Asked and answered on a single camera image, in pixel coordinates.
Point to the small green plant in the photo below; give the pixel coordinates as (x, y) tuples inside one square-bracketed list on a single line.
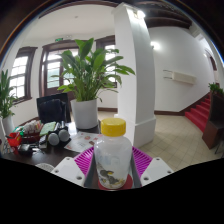
[(216, 88)]

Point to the dark wooden double door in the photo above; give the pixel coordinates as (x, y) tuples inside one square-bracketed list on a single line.
[(53, 71)]

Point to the glowing wall lamp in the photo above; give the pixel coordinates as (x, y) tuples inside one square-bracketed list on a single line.
[(155, 45)]

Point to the grey foam microphone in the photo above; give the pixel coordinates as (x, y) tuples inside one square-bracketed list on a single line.
[(64, 135), (53, 139)]

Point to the green exit sign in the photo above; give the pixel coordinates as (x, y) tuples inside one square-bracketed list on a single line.
[(58, 39)]

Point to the printed paper leaflet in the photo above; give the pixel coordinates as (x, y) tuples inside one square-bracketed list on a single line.
[(81, 141)]

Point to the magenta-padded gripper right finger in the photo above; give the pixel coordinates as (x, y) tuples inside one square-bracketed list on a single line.
[(156, 170)]

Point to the dark wooden cabinet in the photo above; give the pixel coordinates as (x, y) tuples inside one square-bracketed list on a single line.
[(215, 123)]

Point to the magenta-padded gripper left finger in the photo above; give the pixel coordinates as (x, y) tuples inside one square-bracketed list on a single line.
[(66, 170)]

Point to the potted plant in white pot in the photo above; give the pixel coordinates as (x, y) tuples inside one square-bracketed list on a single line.
[(88, 76), (6, 100)]

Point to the clear bottle with yellow cap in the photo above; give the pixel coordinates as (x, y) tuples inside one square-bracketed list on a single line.
[(112, 156)]

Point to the red carpeted staircase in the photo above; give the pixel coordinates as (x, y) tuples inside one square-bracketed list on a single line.
[(199, 115)]

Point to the dark wooden framed window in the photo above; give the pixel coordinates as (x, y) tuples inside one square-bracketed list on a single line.
[(110, 56), (20, 75)]

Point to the green booklet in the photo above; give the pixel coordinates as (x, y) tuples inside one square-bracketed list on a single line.
[(48, 129)]

